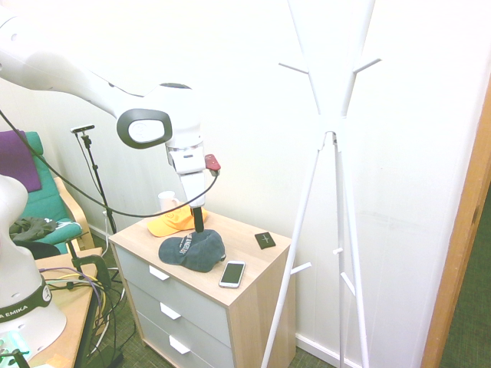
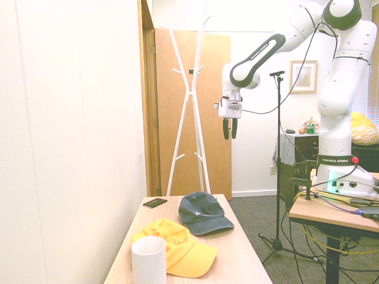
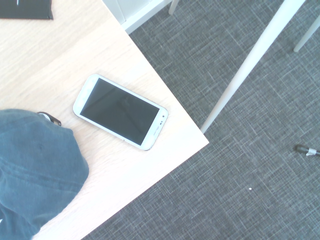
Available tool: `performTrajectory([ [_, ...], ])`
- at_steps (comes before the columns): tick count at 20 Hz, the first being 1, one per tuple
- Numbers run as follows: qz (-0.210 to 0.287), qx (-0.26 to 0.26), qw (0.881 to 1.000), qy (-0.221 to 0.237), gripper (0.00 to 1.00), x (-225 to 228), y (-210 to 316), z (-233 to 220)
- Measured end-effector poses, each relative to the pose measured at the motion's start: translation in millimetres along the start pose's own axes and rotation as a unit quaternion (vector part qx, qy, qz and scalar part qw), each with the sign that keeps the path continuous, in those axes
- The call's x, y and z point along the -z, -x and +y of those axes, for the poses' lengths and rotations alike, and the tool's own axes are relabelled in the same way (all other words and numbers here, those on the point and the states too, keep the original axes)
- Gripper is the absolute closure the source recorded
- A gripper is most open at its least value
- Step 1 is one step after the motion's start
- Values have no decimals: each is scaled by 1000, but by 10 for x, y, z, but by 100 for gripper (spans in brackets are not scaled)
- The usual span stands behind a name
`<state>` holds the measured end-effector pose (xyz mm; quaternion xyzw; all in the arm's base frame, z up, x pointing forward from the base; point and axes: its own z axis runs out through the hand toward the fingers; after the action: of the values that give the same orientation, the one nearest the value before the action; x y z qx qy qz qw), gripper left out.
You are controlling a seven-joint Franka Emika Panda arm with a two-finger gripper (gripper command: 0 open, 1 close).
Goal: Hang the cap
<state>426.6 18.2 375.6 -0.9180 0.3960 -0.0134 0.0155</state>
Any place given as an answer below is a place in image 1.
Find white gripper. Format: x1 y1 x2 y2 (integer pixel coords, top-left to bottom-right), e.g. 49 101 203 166
170 148 209 234

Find navy blue baseball cap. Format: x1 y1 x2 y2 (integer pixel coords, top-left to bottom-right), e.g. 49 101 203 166
158 228 226 274

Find yellow baseball cap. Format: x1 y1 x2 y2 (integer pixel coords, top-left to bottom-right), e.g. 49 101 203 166
147 206 210 238

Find white mug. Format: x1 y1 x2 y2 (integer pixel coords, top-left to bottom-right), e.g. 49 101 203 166
157 190 181 214

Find white smartphone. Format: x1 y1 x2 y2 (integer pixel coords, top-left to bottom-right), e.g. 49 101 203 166
218 260 246 289

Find black wallet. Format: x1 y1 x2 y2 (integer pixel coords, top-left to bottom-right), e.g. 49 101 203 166
254 231 277 251

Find grey drawer front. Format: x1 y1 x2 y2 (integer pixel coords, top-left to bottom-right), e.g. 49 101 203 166
114 244 232 349
124 278 234 368
136 310 235 368

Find black tripod stand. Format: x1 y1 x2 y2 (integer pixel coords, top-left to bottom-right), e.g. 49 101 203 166
78 132 118 235

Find dark metal C-clamp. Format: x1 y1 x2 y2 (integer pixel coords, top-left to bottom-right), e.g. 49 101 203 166
64 237 113 291

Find light wood dresser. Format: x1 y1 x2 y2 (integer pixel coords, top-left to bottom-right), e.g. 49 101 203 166
108 209 297 368

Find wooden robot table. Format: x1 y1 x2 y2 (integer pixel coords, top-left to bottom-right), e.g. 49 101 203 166
32 247 105 368

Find green wooden armchair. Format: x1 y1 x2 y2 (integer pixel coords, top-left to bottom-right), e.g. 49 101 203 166
0 131 95 255

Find dark clothing pile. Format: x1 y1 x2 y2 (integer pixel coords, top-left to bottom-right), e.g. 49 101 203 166
9 216 59 245

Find white coat rack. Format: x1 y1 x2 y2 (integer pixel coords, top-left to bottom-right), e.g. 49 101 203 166
260 0 383 368

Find purple cloth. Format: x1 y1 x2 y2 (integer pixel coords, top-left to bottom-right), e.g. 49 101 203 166
0 130 42 193

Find white drawer handle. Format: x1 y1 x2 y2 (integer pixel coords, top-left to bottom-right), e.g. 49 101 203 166
148 265 170 282
159 301 182 320
168 335 192 356

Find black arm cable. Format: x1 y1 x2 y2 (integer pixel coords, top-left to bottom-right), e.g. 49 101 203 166
0 109 220 219

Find purple cable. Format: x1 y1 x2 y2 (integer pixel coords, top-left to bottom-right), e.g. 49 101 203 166
39 267 109 304

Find yellow cable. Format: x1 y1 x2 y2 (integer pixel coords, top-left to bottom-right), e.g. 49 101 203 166
48 271 109 320

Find black floor cables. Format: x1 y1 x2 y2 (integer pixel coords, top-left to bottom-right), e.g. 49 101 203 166
86 268 137 368

